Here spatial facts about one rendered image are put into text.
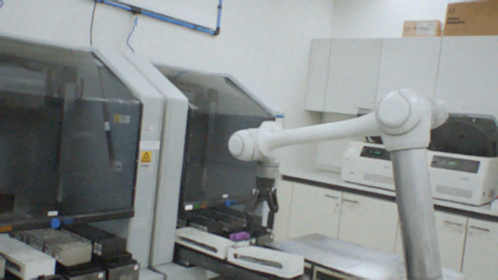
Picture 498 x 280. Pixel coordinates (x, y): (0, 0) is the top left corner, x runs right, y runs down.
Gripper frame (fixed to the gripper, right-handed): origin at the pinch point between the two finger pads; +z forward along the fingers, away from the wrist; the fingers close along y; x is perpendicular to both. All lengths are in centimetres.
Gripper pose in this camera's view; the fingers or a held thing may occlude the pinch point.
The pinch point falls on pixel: (259, 228)
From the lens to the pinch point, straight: 192.7
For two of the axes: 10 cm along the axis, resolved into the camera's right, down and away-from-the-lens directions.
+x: -7.7, -1.3, 6.2
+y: 6.2, 0.3, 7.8
